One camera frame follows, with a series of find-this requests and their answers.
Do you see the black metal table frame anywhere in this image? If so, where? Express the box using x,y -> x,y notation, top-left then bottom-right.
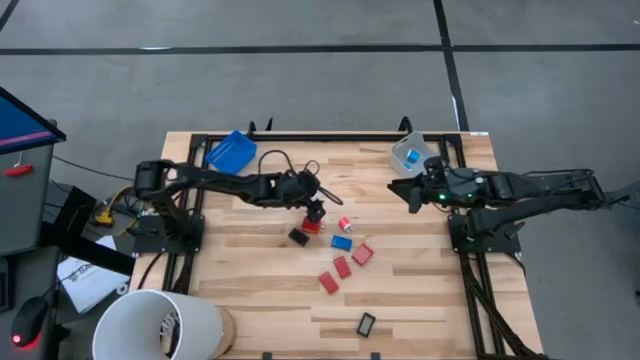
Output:
162,117 -> 551,360

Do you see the grey cabinet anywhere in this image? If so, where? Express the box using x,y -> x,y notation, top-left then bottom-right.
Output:
0,144 -> 55,257

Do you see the white printed paper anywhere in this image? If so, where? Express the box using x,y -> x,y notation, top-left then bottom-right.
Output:
56,237 -> 132,314

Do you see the black framed grey item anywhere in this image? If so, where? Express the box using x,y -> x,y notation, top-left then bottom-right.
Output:
356,312 -> 377,338

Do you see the black metal bar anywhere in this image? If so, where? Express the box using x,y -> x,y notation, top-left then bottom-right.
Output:
42,232 -> 136,276

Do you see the red handle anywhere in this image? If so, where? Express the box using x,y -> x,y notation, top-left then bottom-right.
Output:
3,163 -> 34,178

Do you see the black computer mouse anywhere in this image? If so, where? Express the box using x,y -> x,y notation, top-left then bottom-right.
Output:
10,295 -> 50,349

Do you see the round wooden disc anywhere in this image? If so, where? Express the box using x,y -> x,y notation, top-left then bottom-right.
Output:
217,307 -> 238,359

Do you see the white cylindrical lampshade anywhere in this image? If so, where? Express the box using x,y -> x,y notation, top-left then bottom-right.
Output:
91,288 -> 225,360

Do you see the wide red rectangular block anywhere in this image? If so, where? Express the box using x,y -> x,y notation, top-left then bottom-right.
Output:
351,243 -> 375,267

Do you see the grey chair base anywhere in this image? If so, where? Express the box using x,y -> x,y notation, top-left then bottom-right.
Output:
602,182 -> 640,211

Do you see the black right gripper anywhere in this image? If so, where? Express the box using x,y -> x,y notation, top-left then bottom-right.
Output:
387,167 -> 481,215

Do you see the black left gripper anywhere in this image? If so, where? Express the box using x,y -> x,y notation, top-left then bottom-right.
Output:
279,168 -> 327,224

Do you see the thin black floor cable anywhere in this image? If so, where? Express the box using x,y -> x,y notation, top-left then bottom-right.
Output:
52,154 -> 136,182

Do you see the yellow cable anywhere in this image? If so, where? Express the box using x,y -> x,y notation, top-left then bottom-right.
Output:
92,185 -> 136,229

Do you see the blue plastic basket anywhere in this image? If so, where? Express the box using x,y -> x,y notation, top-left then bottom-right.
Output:
205,129 -> 259,176

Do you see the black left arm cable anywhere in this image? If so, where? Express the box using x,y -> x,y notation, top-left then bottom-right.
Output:
257,148 -> 345,207

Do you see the black rectangular item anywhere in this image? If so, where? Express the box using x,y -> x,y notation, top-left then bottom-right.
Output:
287,227 -> 311,248

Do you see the white plastic bin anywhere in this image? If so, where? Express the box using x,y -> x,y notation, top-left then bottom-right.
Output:
389,131 -> 442,179

